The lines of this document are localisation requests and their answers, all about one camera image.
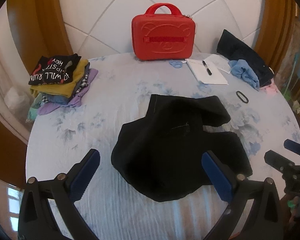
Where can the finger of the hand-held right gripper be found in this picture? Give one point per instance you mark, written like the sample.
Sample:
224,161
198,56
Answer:
296,147
277,160

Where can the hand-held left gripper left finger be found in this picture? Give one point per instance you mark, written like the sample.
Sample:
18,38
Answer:
86,172

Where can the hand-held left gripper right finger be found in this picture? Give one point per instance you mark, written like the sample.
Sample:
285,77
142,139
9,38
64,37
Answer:
216,173

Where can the black pants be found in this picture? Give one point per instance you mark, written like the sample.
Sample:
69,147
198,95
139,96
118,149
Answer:
175,142

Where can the stack of folded clothes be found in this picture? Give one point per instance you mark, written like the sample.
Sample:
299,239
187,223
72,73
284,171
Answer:
52,107

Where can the green cloth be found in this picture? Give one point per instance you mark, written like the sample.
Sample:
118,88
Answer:
292,203

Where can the pink garment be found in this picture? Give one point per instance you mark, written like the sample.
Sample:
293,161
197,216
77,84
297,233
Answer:
270,88

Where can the blue denim garment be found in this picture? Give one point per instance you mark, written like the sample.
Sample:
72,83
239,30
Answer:
57,98

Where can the teal garment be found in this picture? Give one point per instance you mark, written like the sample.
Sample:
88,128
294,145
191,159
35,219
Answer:
35,110

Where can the mustard yellow garment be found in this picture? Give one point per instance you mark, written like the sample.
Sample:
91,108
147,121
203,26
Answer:
62,88

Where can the black-white checked garment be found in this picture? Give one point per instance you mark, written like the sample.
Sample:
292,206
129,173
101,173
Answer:
82,85

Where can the light blue garment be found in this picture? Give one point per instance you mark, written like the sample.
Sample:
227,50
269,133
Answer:
242,71

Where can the white notepad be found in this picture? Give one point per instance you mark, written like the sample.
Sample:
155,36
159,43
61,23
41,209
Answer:
202,73

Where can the black marker pen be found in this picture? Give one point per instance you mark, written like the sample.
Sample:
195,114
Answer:
207,67

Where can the black printed t-shirt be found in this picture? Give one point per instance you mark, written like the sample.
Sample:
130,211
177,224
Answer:
52,70

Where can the dark navy garment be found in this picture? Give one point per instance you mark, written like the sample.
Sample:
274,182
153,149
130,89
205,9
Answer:
242,50

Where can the white paper sheet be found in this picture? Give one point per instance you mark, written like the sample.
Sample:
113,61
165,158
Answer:
221,62

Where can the red hard case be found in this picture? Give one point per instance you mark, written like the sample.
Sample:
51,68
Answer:
162,35

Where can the white padded headboard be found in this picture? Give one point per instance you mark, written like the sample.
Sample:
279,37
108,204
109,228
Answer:
102,10

